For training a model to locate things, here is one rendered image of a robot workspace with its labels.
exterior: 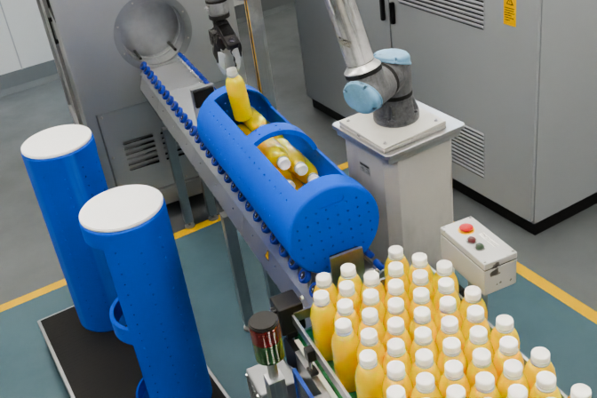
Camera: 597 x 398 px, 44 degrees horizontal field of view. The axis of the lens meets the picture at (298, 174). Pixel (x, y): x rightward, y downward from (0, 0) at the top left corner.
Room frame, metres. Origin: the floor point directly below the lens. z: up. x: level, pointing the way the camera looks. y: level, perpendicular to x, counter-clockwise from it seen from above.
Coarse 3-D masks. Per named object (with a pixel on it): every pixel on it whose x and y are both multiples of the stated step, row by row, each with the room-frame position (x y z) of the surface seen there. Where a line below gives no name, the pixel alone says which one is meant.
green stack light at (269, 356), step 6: (282, 342) 1.19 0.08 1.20; (258, 348) 1.17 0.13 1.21; (264, 348) 1.16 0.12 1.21; (270, 348) 1.16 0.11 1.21; (276, 348) 1.17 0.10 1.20; (282, 348) 1.18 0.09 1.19; (258, 354) 1.17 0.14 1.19; (264, 354) 1.16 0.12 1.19; (270, 354) 1.16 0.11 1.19; (276, 354) 1.17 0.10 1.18; (282, 354) 1.18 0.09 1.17; (258, 360) 1.17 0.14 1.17; (264, 360) 1.16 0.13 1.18; (270, 360) 1.16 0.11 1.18; (276, 360) 1.17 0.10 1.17
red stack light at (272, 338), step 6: (270, 330) 1.17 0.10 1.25; (276, 330) 1.18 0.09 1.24; (252, 336) 1.18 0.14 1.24; (258, 336) 1.17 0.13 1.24; (264, 336) 1.16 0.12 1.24; (270, 336) 1.17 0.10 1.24; (276, 336) 1.17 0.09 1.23; (252, 342) 1.18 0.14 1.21; (258, 342) 1.17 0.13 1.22; (264, 342) 1.16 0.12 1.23; (270, 342) 1.16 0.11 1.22; (276, 342) 1.17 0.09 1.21
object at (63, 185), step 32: (32, 160) 2.59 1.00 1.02; (64, 160) 2.58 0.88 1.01; (96, 160) 2.69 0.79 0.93; (64, 192) 2.57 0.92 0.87; (96, 192) 2.63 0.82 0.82; (64, 224) 2.57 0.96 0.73; (64, 256) 2.59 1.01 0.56; (96, 256) 2.58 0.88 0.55; (96, 288) 2.57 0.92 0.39; (96, 320) 2.57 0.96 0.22
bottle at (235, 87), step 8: (232, 80) 2.42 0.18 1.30; (240, 80) 2.43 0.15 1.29; (232, 88) 2.41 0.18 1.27; (240, 88) 2.42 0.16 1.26; (232, 96) 2.42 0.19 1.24; (240, 96) 2.42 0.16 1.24; (248, 96) 2.45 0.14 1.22; (232, 104) 2.43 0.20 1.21; (240, 104) 2.41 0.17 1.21; (248, 104) 2.43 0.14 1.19; (240, 112) 2.42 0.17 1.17; (248, 112) 2.42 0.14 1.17; (240, 120) 2.42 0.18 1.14
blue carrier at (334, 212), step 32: (224, 96) 2.53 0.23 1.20; (256, 96) 2.57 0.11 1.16; (224, 128) 2.27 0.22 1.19; (288, 128) 2.13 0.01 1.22; (224, 160) 2.19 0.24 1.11; (256, 160) 2.00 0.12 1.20; (320, 160) 2.13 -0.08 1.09; (256, 192) 1.92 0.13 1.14; (288, 192) 1.78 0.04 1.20; (320, 192) 1.72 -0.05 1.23; (352, 192) 1.74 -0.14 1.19; (288, 224) 1.70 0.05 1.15; (320, 224) 1.71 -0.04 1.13; (352, 224) 1.74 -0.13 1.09; (320, 256) 1.71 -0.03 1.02
